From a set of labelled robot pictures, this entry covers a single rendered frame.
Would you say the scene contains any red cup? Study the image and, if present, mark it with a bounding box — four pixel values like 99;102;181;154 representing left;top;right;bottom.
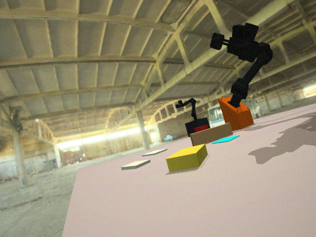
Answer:
194;125;208;133

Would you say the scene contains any tan wooden flat bar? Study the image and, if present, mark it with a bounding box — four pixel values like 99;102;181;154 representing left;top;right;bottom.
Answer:
190;122;233;146

